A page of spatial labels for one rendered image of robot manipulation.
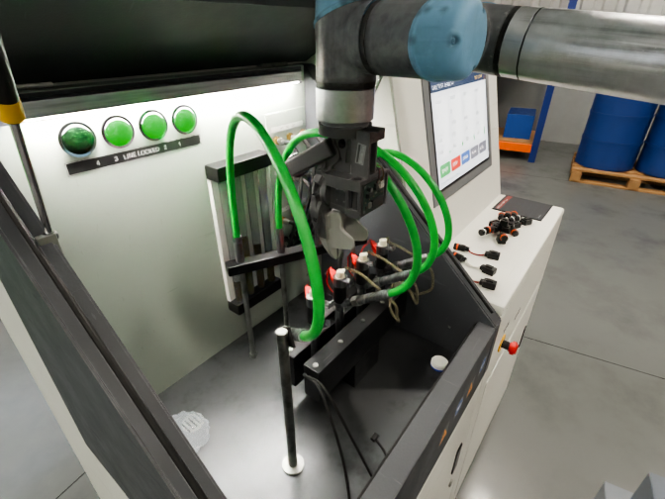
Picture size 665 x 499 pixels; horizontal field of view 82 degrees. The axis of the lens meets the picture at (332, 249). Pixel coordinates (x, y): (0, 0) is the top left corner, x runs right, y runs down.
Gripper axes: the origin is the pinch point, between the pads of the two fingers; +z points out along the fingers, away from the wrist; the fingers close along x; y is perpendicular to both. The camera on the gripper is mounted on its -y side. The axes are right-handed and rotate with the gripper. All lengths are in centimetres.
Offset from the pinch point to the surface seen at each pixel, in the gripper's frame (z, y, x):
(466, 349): 26.5, 19.0, 20.5
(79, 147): -15.6, -31.3, -20.3
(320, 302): -3.9, 10.3, -15.8
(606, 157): 92, 17, 472
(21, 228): -11.3, -18.6, -33.1
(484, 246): 23, 9, 61
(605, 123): 57, 6, 473
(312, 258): -8.8, 8.8, -15.1
